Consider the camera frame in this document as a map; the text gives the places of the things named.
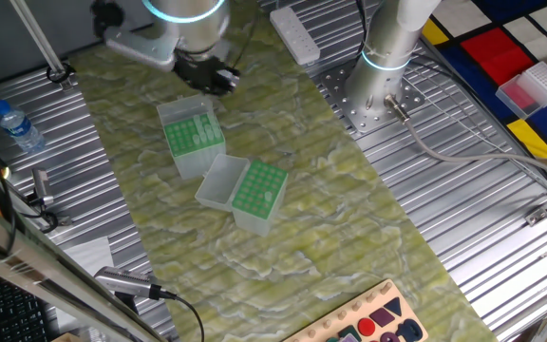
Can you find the red circle puzzle piece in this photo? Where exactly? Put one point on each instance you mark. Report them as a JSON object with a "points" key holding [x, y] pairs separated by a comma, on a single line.
{"points": [[366, 327]]}

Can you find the purple square puzzle piece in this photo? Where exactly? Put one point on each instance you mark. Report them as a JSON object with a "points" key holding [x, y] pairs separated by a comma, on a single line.
{"points": [[382, 317]]}

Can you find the wooden shape puzzle board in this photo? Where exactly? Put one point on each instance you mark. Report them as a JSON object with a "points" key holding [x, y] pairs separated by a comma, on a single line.
{"points": [[413, 314]]}

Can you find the small brown cardboard box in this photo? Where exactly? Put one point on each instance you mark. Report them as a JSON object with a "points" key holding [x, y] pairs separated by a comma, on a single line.
{"points": [[67, 338]]}

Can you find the colour block patterned mat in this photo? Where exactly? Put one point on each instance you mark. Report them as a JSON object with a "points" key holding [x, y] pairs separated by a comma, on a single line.
{"points": [[496, 57]]}

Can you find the blue rounded puzzle piece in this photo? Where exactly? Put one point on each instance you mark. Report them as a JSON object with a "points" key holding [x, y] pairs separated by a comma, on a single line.
{"points": [[401, 328]]}

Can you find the black pole base clamp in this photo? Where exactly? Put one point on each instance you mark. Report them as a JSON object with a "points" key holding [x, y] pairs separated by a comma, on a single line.
{"points": [[60, 73]]}

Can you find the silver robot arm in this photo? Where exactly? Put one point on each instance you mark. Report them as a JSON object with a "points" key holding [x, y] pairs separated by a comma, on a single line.
{"points": [[382, 43]]}

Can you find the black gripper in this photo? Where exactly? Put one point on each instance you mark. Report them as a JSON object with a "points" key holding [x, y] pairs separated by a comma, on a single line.
{"points": [[200, 71]]}

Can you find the white power strip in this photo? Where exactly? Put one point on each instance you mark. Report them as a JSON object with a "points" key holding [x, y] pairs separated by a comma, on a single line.
{"points": [[295, 35]]}

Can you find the clear tip box green rack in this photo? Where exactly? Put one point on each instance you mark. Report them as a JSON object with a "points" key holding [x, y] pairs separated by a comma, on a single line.
{"points": [[183, 140], [219, 183]]}

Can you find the silver depth camera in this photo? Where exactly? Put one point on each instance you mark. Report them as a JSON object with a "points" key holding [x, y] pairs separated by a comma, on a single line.
{"points": [[124, 281]]}

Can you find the green marble pattern mat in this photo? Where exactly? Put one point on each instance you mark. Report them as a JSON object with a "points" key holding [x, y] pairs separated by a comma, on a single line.
{"points": [[302, 214]]}

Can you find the magenta round puzzle piece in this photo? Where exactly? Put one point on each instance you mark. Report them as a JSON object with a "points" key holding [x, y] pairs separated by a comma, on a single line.
{"points": [[390, 338]]}

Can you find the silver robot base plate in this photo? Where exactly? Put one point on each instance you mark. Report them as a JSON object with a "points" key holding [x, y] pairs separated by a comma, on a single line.
{"points": [[356, 121]]}

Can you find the lilac puzzle piece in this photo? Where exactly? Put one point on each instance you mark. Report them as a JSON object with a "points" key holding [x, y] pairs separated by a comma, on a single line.
{"points": [[350, 339]]}

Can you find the clear box white tip rack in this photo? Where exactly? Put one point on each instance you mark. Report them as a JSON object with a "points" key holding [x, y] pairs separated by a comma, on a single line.
{"points": [[544, 83]]}

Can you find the navy triangle puzzle piece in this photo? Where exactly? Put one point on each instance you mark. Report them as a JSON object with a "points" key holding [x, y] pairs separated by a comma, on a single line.
{"points": [[394, 306]]}

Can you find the black keyboard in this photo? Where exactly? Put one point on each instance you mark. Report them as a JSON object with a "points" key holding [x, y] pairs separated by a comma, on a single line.
{"points": [[7, 313]]}

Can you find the slanted aluminium pole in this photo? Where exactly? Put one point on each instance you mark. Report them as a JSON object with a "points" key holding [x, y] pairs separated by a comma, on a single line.
{"points": [[38, 38]]}

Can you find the clear water bottle blue cap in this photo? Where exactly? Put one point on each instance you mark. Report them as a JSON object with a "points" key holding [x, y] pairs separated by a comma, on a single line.
{"points": [[19, 128]]}

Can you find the teal puzzle piece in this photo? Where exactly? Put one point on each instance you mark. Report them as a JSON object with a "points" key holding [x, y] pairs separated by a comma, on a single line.
{"points": [[348, 331]]}

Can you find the white paper sheet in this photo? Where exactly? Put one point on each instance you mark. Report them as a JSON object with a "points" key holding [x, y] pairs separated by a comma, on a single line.
{"points": [[90, 256]]}

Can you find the silver camera on black clamp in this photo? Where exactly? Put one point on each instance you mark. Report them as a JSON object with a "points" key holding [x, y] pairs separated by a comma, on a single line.
{"points": [[42, 185]]}

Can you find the aluminium frame beam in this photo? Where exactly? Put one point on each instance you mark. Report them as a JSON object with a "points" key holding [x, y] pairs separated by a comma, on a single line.
{"points": [[26, 259]]}

